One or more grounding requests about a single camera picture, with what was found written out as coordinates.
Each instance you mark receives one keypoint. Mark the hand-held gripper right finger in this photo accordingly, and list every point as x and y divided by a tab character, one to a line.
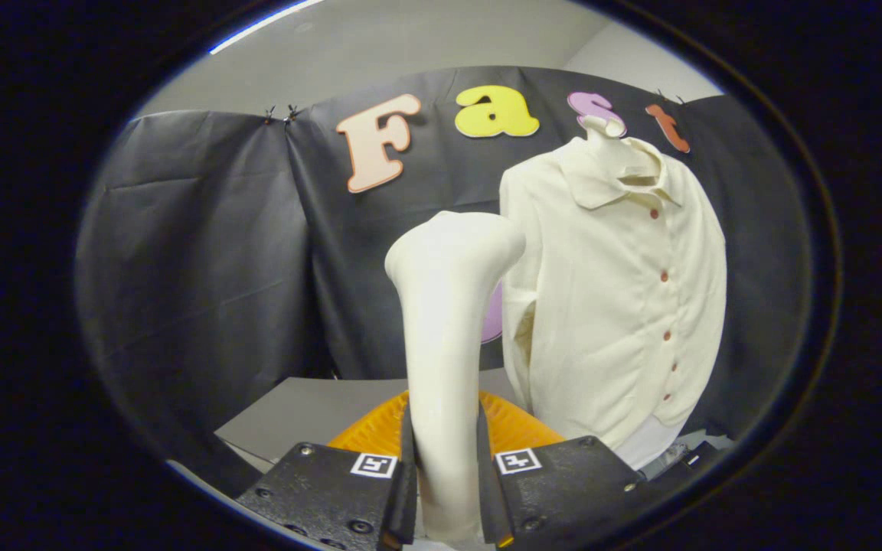
563	490

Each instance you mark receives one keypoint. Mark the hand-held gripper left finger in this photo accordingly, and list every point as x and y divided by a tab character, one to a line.
318	490

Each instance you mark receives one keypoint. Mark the cream button shirt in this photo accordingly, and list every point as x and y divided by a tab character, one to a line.
609	306

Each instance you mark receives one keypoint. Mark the white garment steamer head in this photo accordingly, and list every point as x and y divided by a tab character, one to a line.
441	337

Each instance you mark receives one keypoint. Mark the grey drawer cabinet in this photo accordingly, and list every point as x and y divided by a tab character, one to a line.
311	413

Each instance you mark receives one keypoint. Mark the white board behind shirt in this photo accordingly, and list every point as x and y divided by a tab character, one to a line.
651	444

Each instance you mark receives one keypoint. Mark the black backdrop cloth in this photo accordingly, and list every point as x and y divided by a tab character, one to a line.
204	252

